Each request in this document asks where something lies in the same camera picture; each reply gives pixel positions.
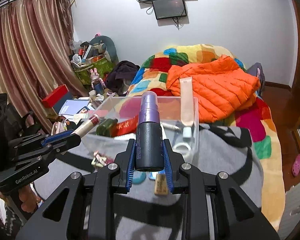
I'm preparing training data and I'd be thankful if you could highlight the beige lipstick tube red band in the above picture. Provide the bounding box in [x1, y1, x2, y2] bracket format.
[71, 114, 101, 138]

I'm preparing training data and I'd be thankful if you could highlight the dark green glass bottle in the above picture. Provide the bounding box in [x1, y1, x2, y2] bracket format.
[96, 119, 118, 137]

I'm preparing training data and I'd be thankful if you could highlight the pink braided bracelet charm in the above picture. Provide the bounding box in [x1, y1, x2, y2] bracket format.
[91, 151, 111, 168]

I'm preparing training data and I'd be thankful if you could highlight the blue adhesive tape roll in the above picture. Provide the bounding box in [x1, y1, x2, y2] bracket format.
[132, 171, 147, 185]

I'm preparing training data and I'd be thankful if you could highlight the red paper box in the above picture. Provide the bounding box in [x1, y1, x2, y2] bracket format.
[111, 115, 139, 138]

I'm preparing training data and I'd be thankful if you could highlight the white gauze tape roll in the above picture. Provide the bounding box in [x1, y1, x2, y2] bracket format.
[172, 142, 192, 158]

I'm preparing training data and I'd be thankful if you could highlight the blue Max blade box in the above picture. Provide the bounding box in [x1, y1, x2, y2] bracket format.
[148, 170, 165, 180]

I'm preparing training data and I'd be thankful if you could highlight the dark purple spray bottle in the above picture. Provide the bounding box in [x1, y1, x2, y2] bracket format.
[135, 91, 164, 172]

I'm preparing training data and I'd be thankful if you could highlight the white fountain pen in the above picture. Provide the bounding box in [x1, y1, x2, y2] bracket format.
[161, 122, 181, 132]

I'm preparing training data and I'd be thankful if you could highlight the beige cream tube white cap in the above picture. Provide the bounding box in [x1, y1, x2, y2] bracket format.
[179, 77, 194, 139]

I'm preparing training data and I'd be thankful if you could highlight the person's left hand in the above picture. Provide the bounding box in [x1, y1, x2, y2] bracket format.
[18, 185, 41, 213]

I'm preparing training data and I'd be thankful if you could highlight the blue white booklet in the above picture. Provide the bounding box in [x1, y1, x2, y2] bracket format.
[58, 99, 90, 115]

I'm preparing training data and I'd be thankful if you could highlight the red gift box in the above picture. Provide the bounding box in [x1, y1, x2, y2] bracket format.
[42, 85, 69, 108]

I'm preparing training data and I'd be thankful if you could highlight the pink rabbit toy figure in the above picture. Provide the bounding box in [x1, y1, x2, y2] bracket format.
[90, 68, 106, 95]

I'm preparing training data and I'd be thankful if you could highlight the grey black patterned blanket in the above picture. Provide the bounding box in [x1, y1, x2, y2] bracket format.
[34, 124, 263, 239]

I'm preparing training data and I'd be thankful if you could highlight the dark purple clothes pile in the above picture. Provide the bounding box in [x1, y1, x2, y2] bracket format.
[104, 61, 140, 96]

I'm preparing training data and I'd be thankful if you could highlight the green basket of clutter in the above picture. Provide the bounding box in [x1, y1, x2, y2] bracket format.
[70, 44, 115, 86]

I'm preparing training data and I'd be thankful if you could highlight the pink croc shoe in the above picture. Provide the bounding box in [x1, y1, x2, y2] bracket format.
[292, 154, 300, 177]

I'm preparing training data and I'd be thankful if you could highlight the colourful patchwork quilt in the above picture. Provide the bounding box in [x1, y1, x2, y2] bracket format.
[128, 44, 286, 229]

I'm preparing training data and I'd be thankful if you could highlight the clear plastic storage box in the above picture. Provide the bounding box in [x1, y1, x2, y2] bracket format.
[82, 93, 199, 166]

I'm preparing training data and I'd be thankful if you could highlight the grey neck pillow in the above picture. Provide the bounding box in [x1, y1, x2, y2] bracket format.
[90, 35, 118, 63]

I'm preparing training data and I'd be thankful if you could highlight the striped pink brown curtain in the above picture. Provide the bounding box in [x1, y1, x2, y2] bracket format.
[0, 0, 87, 132]

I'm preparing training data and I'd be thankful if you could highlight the orange puffer jacket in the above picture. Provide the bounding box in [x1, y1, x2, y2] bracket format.
[166, 55, 261, 123]

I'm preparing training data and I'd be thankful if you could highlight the small wall monitor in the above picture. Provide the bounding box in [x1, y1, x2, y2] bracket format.
[152, 0, 187, 20]

